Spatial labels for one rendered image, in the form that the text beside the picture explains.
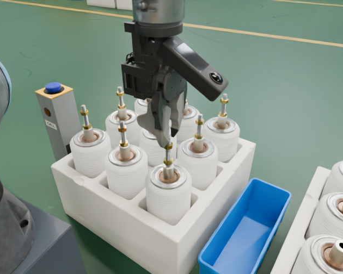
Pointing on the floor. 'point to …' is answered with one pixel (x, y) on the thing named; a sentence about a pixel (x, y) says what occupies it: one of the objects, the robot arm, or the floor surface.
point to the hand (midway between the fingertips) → (171, 137)
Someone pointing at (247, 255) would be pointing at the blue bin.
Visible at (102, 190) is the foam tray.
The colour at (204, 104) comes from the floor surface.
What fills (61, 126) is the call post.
